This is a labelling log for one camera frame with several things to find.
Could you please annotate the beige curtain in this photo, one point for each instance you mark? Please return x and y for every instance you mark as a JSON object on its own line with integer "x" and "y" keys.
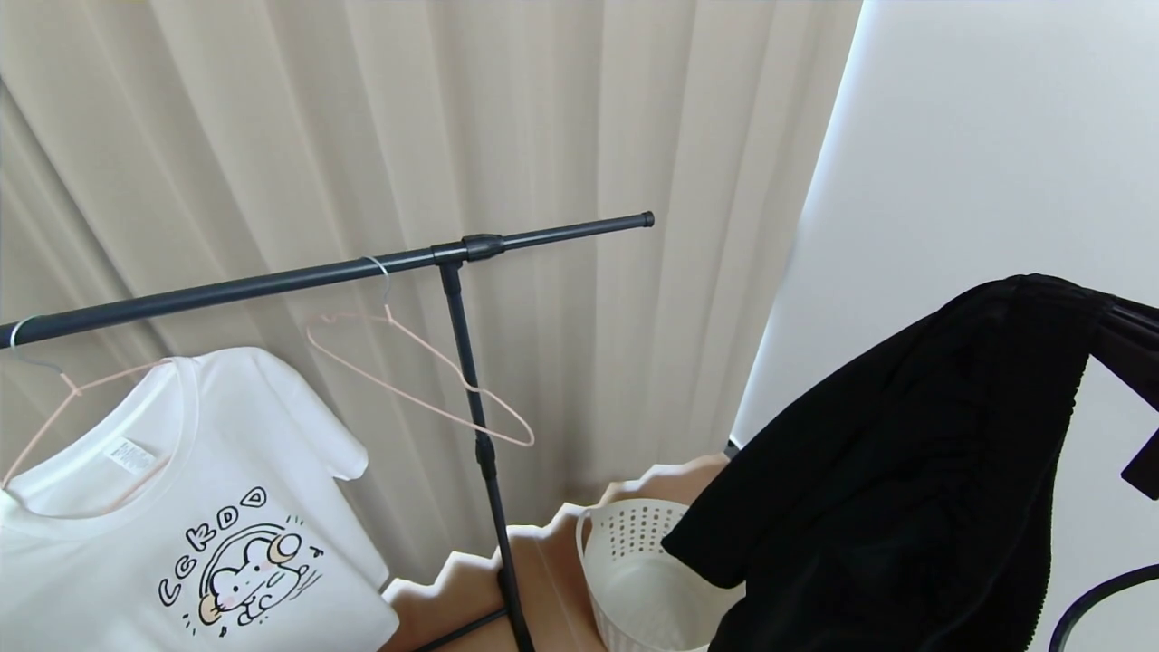
{"x": 589, "y": 109}

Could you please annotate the white laundry basket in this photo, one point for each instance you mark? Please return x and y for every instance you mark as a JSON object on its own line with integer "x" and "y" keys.
{"x": 634, "y": 589}

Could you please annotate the white garment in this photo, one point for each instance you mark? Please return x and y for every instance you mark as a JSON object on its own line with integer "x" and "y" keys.
{"x": 226, "y": 407}

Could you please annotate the pink clothes hanger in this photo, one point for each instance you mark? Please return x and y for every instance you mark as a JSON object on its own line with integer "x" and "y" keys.
{"x": 72, "y": 389}
{"x": 389, "y": 315}

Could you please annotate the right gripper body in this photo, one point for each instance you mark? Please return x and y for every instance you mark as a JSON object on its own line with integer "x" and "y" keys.
{"x": 1148, "y": 466}

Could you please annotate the black garment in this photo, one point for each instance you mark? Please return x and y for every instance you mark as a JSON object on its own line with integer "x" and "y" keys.
{"x": 905, "y": 453}

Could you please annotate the black clothes rack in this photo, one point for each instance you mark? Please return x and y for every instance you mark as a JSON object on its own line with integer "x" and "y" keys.
{"x": 272, "y": 282}

